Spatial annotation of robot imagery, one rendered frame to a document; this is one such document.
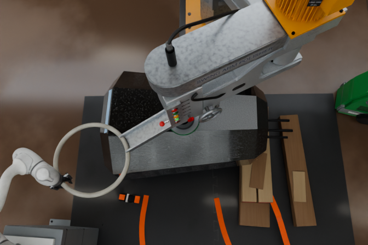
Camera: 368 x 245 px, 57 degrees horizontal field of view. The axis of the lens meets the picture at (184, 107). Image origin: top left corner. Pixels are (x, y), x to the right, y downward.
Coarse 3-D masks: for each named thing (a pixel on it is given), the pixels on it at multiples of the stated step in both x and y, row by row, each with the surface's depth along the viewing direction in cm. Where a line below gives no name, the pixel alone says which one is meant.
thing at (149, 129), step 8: (160, 112) 215; (152, 120) 221; (160, 120) 219; (136, 128) 220; (144, 128) 221; (152, 128) 220; (160, 128) 218; (168, 128) 213; (120, 136) 221; (128, 136) 224; (136, 136) 222; (144, 136) 220; (152, 136) 214; (128, 144) 222; (136, 144) 216
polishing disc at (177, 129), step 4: (196, 120) 230; (188, 124) 229; (192, 124) 229; (196, 124) 229; (172, 128) 229; (176, 128) 229; (180, 128) 229; (184, 128) 228; (188, 128) 228; (192, 128) 228; (176, 132) 228; (180, 132) 228; (184, 132) 227; (188, 132) 227
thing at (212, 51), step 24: (216, 24) 156; (240, 24) 156; (264, 24) 155; (336, 24) 164; (192, 48) 153; (216, 48) 152; (240, 48) 152; (264, 48) 154; (168, 72) 150; (192, 72) 149; (216, 72) 153; (168, 96) 158
